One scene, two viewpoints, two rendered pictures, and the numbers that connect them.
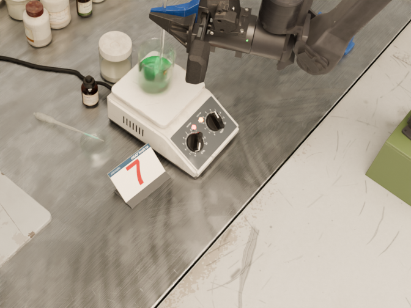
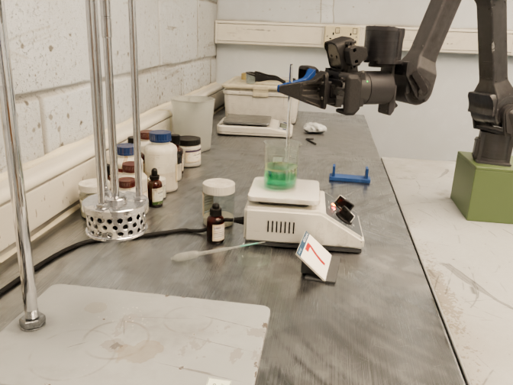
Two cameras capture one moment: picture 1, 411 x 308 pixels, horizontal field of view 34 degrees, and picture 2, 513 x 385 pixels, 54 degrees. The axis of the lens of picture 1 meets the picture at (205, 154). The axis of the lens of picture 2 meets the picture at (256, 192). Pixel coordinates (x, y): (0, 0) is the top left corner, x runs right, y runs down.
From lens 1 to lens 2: 78 cm
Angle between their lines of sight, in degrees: 43
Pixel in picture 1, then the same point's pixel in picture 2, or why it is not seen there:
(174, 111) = (314, 193)
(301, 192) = (443, 238)
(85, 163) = (256, 272)
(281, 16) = (392, 42)
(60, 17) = not seen: hidden behind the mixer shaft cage
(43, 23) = not seen: hidden behind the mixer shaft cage
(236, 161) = (375, 237)
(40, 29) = not seen: hidden behind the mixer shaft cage
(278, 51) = (392, 85)
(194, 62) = (354, 80)
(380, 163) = (477, 195)
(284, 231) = (466, 258)
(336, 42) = (429, 63)
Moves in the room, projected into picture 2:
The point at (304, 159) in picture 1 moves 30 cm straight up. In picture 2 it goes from (418, 224) to (441, 65)
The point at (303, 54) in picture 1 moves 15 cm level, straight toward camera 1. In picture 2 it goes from (415, 72) to (468, 82)
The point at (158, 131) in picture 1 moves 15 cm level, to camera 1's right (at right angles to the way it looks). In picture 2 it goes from (311, 213) to (389, 205)
